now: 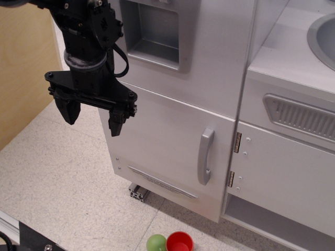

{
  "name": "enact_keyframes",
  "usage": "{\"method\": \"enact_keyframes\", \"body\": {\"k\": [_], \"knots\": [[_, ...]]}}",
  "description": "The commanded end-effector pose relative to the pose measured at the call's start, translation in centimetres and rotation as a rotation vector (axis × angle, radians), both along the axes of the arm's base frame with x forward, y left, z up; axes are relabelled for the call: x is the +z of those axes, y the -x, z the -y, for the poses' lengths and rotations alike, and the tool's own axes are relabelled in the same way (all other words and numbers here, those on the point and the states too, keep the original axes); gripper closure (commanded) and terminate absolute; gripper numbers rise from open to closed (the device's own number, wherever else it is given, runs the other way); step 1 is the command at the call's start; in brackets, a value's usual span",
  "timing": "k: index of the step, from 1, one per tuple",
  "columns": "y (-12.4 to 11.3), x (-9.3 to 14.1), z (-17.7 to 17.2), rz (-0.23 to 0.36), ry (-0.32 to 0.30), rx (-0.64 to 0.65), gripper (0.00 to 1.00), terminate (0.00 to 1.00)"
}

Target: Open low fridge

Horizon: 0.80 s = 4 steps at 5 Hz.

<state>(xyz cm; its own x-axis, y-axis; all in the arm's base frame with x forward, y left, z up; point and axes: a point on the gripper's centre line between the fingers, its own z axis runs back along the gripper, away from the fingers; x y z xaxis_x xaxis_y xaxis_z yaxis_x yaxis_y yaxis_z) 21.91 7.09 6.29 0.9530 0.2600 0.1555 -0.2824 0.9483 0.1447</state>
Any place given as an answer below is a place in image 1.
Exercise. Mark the light wooden board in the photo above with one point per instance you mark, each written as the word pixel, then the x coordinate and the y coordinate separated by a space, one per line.
pixel 28 50

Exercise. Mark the aluminium frame rail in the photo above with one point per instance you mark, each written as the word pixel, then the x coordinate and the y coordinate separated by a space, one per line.
pixel 9 222

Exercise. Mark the grey round sink basin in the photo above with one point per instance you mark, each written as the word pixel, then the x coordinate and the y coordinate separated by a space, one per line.
pixel 320 38

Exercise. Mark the upper brass door hinge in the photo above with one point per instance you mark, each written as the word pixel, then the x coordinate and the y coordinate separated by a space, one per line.
pixel 237 142

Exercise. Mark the white upper fridge door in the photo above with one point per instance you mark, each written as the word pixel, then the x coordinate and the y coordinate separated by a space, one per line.
pixel 220 50

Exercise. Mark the lower brass door hinge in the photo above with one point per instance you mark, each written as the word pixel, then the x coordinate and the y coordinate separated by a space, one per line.
pixel 231 178

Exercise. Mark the grey ice dispenser recess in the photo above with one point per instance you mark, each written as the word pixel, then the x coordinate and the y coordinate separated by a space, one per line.
pixel 160 32

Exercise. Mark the grey vent grille panel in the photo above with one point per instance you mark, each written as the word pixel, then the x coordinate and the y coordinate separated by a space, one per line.
pixel 300 117

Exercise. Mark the aluminium extrusion bar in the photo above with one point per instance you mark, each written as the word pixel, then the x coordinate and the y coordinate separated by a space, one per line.
pixel 138 192

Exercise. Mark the silver fridge door handle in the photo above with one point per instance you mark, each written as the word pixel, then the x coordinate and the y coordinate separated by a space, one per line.
pixel 206 140

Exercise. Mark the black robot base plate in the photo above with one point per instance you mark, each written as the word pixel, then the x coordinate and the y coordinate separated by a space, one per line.
pixel 22 237

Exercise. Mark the brass door hinge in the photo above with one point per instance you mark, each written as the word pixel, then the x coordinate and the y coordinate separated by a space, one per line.
pixel 231 178
pixel 237 142

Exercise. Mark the white low fridge door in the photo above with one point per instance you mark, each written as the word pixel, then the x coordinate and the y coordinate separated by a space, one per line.
pixel 157 149

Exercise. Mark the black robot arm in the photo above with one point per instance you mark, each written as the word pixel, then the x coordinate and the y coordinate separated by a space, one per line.
pixel 90 31

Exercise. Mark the white toy kitchen cabinet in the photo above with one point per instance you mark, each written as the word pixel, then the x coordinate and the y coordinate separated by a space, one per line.
pixel 283 185

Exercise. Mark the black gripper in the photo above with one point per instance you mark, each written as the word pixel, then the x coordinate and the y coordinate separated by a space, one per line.
pixel 99 88

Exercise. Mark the green ball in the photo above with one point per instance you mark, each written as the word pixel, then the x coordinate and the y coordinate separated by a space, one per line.
pixel 156 242

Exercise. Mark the red plastic cup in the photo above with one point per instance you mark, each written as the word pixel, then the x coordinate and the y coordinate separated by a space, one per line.
pixel 179 241

